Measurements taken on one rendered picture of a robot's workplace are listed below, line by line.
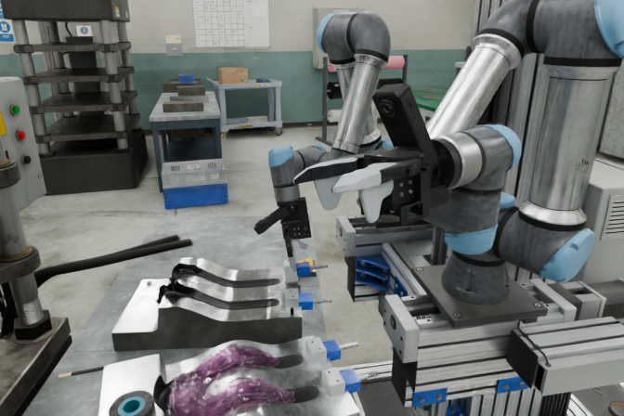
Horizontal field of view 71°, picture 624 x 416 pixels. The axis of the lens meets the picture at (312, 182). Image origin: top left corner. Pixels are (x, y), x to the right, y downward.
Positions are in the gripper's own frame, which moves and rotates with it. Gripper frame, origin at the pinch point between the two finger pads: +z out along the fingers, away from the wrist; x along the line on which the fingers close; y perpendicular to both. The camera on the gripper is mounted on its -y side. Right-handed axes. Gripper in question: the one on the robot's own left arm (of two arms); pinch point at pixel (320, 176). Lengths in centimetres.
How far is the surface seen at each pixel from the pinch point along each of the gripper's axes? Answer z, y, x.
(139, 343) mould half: 8, 53, 76
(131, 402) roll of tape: 17, 46, 43
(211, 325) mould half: -8, 50, 65
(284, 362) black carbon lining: -18, 55, 45
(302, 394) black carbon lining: -15, 56, 34
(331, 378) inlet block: -21, 54, 31
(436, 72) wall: -646, -9, 491
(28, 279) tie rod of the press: 28, 36, 99
